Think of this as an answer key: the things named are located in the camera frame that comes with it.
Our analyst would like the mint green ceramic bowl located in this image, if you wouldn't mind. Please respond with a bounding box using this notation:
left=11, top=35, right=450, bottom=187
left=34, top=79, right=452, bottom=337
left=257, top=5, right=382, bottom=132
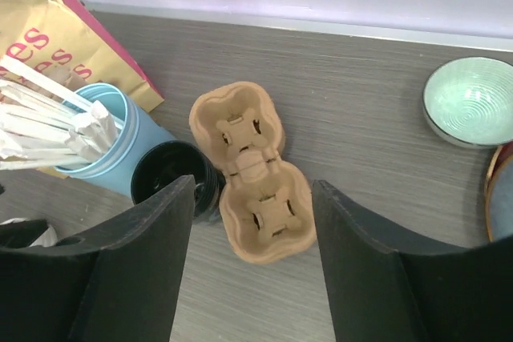
left=422, top=57, right=512, bottom=148

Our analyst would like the brown cardboard cup carrier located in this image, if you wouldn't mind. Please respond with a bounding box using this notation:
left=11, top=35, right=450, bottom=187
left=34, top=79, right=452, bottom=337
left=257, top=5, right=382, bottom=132
left=188, top=81, right=317, bottom=264

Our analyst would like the dark blue ceramic plate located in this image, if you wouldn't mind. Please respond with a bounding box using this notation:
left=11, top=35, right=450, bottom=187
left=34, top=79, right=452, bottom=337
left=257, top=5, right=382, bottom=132
left=484, top=143, right=512, bottom=241

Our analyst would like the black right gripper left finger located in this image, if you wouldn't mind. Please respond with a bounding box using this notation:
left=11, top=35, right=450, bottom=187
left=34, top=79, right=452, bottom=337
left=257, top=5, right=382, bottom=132
left=1, top=176, right=195, bottom=342

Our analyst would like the pink kraft paper bag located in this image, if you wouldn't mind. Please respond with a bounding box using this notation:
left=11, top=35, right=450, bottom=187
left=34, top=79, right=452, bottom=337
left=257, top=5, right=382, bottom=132
left=1, top=0, right=164, bottom=111

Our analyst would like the light blue straw cup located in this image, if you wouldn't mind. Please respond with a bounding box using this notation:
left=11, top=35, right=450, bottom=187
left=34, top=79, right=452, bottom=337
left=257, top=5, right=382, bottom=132
left=55, top=83, right=176, bottom=198

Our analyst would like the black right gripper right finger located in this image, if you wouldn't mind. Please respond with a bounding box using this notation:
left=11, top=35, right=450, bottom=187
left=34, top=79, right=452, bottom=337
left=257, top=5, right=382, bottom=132
left=313, top=180, right=512, bottom=341

